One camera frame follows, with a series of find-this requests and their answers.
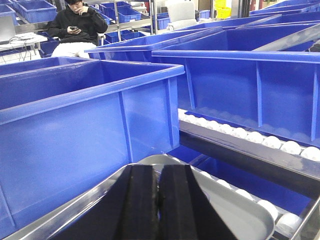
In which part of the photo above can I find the blue bin upper right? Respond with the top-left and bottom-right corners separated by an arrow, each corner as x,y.
152,23 -> 320,146

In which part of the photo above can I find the yellow container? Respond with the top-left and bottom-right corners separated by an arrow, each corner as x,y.
214,0 -> 232,19

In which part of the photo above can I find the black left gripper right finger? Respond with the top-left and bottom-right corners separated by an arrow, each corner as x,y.
159,164 -> 237,240

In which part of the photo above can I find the white roller conveyor track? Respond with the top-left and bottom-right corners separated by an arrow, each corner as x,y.
177,108 -> 320,191

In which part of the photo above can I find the blue bin upper left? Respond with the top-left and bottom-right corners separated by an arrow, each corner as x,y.
0,57 -> 185,238

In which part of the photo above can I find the silver metal tray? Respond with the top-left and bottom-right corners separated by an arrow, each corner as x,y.
0,156 -> 275,240

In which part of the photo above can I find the blue bin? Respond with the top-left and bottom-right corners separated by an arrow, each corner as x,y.
0,57 -> 185,238
85,26 -> 223,62
152,23 -> 320,146

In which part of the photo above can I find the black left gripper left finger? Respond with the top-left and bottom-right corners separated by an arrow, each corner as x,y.
52,165 -> 158,240

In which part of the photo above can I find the seated person in black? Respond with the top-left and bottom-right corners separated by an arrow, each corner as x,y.
47,0 -> 108,59

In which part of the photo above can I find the blue bin behind right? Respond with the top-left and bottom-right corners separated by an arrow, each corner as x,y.
85,26 -> 223,62

